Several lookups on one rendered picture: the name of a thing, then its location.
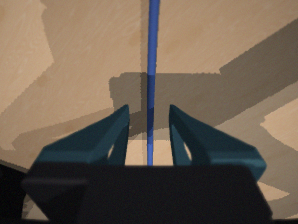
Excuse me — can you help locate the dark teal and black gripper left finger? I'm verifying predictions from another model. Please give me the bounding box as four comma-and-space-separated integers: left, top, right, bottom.
33, 105, 130, 165

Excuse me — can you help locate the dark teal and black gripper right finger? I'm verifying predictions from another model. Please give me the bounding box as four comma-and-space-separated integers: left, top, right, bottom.
169, 105, 267, 182

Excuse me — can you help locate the blue cable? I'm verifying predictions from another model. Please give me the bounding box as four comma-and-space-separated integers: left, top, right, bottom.
147, 0, 159, 165

